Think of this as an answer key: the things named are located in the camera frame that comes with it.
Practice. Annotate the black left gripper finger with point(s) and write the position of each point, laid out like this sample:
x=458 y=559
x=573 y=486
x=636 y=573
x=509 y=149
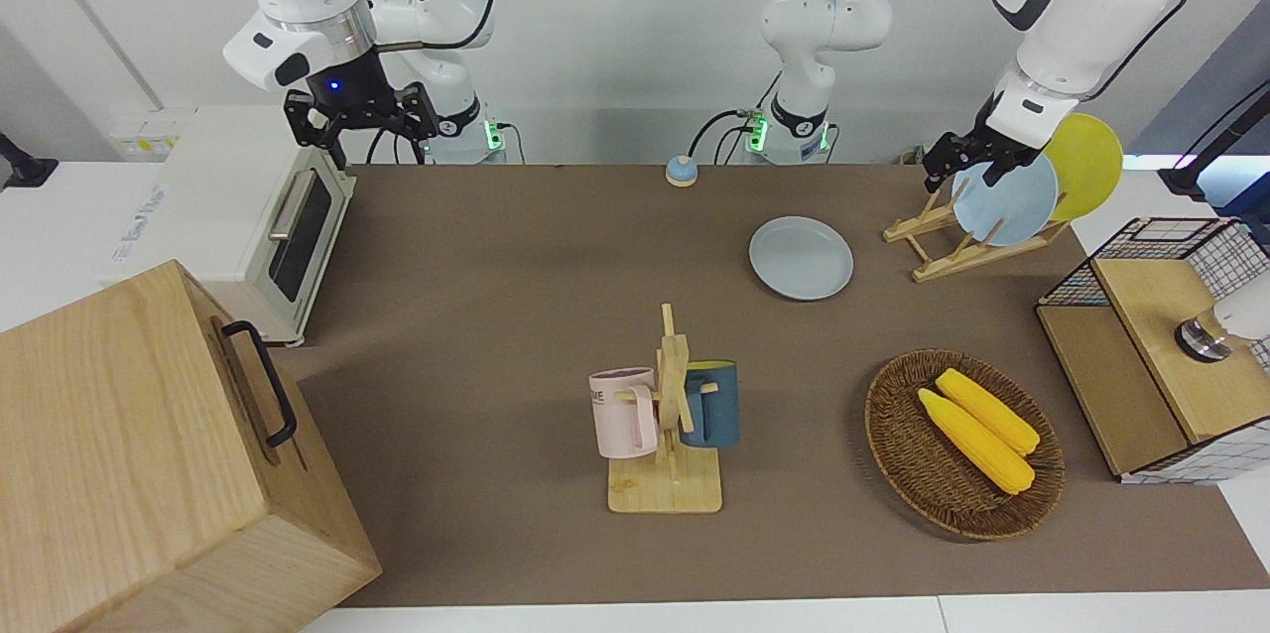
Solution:
x=995 y=175
x=939 y=162

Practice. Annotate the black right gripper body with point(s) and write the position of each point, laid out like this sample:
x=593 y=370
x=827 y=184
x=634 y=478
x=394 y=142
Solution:
x=349 y=92

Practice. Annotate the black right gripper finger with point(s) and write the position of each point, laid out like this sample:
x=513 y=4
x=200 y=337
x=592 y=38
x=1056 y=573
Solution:
x=303 y=117
x=419 y=112

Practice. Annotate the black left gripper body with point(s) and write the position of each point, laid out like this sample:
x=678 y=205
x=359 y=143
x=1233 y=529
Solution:
x=987 y=149

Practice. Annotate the gray plate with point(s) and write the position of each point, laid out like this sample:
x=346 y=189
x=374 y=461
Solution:
x=801 y=258

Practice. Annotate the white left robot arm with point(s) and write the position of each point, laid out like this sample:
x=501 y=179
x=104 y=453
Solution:
x=824 y=28

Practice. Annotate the light blue plate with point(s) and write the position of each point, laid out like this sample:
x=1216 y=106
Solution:
x=1017 y=206

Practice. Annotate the yellow plate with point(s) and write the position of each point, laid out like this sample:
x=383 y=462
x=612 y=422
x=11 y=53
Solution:
x=1086 y=167

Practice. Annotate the wooden plate rack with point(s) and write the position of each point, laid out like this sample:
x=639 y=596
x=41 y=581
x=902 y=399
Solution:
x=952 y=261

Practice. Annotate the white toaster oven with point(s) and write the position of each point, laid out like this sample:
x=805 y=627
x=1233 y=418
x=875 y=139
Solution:
x=218 y=206

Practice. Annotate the white power strip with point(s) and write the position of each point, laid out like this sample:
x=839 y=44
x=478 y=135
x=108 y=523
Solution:
x=149 y=137

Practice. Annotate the brown table mat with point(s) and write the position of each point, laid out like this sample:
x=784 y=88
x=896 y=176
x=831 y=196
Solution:
x=496 y=316

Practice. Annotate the yellow corn cob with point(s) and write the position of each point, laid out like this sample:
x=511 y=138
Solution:
x=992 y=410
x=977 y=444

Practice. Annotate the small blue dome bell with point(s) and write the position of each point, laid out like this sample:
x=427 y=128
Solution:
x=681 y=171

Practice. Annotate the white silver device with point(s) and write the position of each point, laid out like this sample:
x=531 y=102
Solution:
x=1235 y=320

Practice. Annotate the brown wicker basket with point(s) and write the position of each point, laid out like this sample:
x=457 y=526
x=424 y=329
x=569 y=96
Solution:
x=923 y=474

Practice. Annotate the dark blue mug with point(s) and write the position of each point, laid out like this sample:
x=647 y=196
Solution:
x=716 y=410

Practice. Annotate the pink mug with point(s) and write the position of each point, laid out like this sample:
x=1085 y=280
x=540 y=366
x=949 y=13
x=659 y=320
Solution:
x=620 y=415

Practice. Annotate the light wooden box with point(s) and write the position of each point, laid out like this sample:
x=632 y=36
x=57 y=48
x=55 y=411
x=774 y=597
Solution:
x=129 y=454

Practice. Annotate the wooden mug tree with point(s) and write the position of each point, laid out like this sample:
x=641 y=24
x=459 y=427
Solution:
x=667 y=489

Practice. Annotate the black clamp mount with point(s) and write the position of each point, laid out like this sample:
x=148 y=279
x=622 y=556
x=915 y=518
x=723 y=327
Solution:
x=25 y=169

